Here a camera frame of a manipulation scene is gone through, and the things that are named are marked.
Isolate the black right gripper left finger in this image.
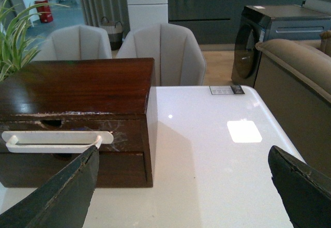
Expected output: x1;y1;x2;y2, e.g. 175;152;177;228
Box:
1;146;99;227

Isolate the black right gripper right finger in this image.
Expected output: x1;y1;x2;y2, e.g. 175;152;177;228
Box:
268;145;330;227

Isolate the white plastic drawer handle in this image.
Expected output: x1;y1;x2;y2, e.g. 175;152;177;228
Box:
2;131;114;154

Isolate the wooden drawer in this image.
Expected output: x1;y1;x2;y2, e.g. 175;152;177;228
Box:
1;153;153;188
1;119;143;152

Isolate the dark wooden drawer box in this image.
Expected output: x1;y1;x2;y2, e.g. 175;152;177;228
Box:
1;58;158;179

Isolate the tan sofa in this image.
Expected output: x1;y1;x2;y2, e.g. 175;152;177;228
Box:
254;31;330;176

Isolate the label sticker on table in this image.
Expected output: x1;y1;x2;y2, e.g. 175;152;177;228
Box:
209;85;245;95

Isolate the green spider plant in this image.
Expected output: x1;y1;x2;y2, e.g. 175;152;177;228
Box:
1;0;63;81

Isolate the left beige upholstered chair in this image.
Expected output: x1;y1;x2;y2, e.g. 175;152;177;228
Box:
33;25;112;61

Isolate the beige upholstered chair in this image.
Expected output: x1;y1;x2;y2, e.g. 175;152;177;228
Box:
33;25;112;61
116;23;206;86

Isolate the black front-load washing machine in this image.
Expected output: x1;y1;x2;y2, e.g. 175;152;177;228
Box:
231;5;330;87

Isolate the right beige upholstered chair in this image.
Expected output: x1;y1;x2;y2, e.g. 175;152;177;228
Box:
116;23;206;86

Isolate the red bin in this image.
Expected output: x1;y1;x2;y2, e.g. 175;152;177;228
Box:
35;0;53;23

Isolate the dark grey kitchen counter cabinet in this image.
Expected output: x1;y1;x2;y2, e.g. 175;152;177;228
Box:
168;0;303;50

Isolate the grey curtain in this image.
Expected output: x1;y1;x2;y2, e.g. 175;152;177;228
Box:
80;0;130;35

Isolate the white cabinet column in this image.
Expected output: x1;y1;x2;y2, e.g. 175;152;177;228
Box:
127;0;169;31

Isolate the woven basket with handles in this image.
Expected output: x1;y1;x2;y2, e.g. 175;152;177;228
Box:
100;16;123;51

